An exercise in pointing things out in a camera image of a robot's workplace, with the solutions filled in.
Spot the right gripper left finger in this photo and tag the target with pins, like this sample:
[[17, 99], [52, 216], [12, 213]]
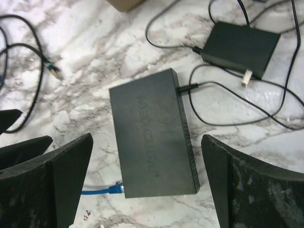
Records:
[[44, 192]]

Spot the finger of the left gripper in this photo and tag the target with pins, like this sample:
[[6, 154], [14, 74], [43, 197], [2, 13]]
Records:
[[8, 118], [23, 151]]

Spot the black power adapter with cable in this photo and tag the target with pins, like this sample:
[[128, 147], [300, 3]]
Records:
[[245, 52]]

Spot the tan plastic toolbox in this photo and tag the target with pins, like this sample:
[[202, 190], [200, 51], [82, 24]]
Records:
[[124, 5]]

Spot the black network switch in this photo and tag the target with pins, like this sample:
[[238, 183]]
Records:
[[153, 139]]

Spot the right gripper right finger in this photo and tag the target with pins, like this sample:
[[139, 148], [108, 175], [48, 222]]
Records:
[[251, 193]]

